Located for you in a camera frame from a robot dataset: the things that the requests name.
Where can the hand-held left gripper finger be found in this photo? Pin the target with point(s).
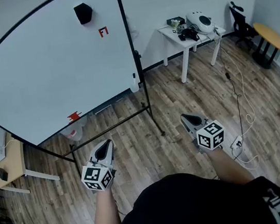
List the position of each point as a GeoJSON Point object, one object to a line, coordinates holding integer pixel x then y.
{"type": "Point", "coordinates": [110, 155]}
{"type": "Point", "coordinates": [95, 153]}

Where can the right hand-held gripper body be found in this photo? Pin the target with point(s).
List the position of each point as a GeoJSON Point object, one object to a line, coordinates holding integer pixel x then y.
{"type": "Point", "coordinates": [211, 136]}

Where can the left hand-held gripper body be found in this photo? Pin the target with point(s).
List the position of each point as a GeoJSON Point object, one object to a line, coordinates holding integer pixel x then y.
{"type": "Point", "coordinates": [97, 176]}

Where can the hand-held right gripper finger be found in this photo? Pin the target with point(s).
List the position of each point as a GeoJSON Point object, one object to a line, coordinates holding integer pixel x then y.
{"type": "Point", "coordinates": [195, 117]}
{"type": "Point", "coordinates": [187, 126]}

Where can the white marker with black cap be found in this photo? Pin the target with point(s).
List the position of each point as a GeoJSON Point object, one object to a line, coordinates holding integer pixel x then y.
{"type": "Point", "coordinates": [134, 76]}

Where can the person's right forearm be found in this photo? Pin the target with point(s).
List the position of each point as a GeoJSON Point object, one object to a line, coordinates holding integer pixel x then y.
{"type": "Point", "coordinates": [229, 166]}

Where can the person's left forearm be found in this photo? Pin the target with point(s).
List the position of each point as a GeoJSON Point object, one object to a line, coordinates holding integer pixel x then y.
{"type": "Point", "coordinates": [105, 213]}

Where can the small black box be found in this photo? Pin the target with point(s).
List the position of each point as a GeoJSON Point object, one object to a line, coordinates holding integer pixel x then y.
{"type": "Point", "coordinates": [2, 173]}

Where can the black framed whiteboard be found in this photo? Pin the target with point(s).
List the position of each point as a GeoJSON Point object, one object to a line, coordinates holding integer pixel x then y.
{"type": "Point", "coordinates": [45, 70]}

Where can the black flat box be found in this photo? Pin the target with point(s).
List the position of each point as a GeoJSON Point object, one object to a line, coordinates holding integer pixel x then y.
{"type": "Point", "coordinates": [178, 19]}

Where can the black whiteboard eraser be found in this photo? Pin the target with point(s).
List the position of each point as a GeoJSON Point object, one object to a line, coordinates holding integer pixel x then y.
{"type": "Point", "coordinates": [83, 13]}

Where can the white power strip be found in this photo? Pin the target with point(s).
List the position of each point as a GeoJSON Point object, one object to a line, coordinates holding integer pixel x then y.
{"type": "Point", "coordinates": [237, 142]}

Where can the clear water jug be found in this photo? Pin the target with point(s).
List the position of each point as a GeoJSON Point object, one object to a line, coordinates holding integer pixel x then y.
{"type": "Point", "coordinates": [74, 133]}

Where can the person's black shirt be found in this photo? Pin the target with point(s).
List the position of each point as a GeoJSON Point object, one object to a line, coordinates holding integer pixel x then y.
{"type": "Point", "coordinates": [185, 206]}

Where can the white table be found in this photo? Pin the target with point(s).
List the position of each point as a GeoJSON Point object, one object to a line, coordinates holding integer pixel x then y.
{"type": "Point", "coordinates": [187, 41]}

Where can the black electronic device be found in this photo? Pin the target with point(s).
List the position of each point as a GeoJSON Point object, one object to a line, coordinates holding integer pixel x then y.
{"type": "Point", "coordinates": [188, 33]}

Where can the light wooden desk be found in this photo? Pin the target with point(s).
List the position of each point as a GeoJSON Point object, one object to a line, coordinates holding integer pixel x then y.
{"type": "Point", "coordinates": [11, 159]}

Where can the small patterned cube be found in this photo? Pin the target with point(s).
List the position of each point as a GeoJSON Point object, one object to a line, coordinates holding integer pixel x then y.
{"type": "Point", "coordinates": [174, 30]}

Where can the green white bundle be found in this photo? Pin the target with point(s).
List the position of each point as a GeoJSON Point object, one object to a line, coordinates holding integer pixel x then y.
{"type": "Point", "coordinates": [174, 22]}

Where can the white rounded device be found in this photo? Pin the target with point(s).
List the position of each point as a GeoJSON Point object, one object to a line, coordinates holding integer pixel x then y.
{"type": "Point", "coordinates": [195, 18]}

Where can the black office chair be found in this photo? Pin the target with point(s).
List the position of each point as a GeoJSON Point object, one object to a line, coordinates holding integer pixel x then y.
{"type": "Point", "coordinates": [240, 24]}

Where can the round yellow table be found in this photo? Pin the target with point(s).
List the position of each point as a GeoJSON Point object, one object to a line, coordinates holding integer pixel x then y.
{"type": "Point", "coordinates": [272, 37]}

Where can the red angular sticker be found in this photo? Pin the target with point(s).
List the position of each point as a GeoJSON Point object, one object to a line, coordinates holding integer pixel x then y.
{"type": "Point", "coordinates": [101, 33]}

